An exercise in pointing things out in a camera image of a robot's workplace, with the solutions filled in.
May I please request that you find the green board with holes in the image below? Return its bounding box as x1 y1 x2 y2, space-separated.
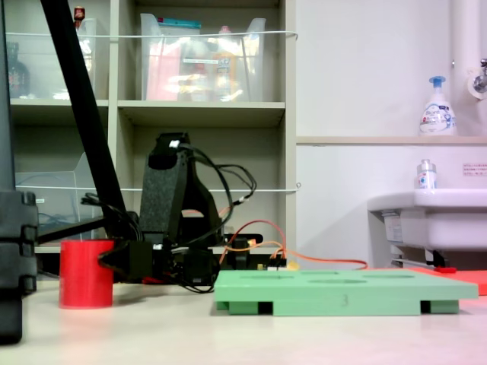
213 268 479 317

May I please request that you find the orange label bottle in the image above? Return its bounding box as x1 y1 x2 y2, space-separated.
212 25 240 102

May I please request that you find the orange flat block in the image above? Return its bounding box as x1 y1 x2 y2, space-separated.
412 267 487 296

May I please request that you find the white blue pump soap bottle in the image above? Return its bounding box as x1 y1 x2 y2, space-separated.
419 75 457 137

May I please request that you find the notched black stack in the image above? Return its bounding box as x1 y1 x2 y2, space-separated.
0 189 39 345

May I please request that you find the long orange wire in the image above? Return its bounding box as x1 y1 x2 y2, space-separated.
219 220 368 271

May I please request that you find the small circuit board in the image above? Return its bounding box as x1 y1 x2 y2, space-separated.
256 258 290 271

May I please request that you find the clear bin with supplies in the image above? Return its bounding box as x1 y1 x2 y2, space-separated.
139 13 267 103

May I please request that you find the empty clear plastic bin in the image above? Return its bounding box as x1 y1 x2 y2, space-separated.
14 151 107 246

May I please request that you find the white vertical pipe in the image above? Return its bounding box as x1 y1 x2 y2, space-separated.
450 0 487 136

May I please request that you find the beige wall ledge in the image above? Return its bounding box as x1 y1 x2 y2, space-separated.
295 135 487 145

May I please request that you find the metal faucet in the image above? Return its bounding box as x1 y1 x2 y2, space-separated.
467 57 487 100

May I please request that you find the small clear sanitizer bottle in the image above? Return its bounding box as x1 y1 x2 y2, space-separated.
414 158 438 190

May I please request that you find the dark glass bottle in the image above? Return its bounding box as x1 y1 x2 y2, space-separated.
6 41 30 99

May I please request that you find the dark grey post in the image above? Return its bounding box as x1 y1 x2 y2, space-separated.
0 0 17 191

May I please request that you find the black table clamp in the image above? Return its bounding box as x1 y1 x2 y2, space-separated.
227 233 263 271

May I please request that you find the red cylinder block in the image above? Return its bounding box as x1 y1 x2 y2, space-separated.
59 239 115 309

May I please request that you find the white sink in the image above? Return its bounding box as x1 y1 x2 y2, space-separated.
367 188 487 252

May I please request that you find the beige shelf unit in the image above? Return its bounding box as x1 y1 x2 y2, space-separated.
3 0 298 282

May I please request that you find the clear plastic storage bin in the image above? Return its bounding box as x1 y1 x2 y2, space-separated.
5 17 98 100

